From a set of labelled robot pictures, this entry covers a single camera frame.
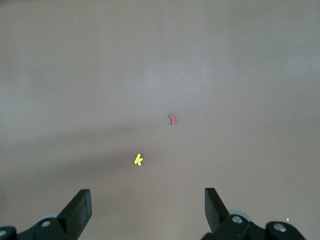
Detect brown paper table cover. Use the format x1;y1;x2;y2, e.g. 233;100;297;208
0;0;320;240

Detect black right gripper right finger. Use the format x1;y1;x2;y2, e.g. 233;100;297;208
201;187;271;240

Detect yellow letter K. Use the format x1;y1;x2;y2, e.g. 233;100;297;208
133;153;144;167

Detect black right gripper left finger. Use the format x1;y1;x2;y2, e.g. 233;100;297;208
17;188;93;240

